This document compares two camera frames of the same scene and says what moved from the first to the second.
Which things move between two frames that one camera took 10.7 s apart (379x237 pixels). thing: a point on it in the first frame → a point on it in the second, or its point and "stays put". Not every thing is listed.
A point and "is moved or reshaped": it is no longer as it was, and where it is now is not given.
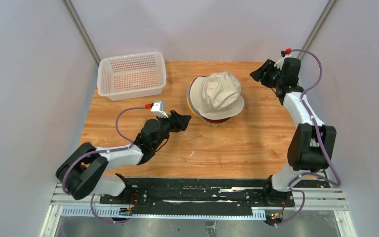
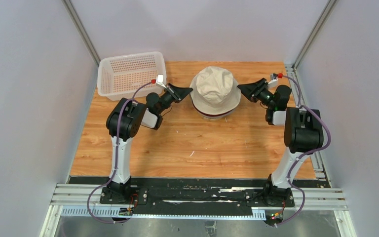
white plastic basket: x=128 y=76 stays put
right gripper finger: x=270 y=77 → x=248 y=92
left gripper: x=178 y=122 → x=177 y=93
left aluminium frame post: x=82 y=29 stays put
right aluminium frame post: x=324 y=14 stays put
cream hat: x=216 y=96 is moved or reshaped
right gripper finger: x=268 y=73 → x=250 y=88
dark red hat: x=217 y=121 → x=195 y=109
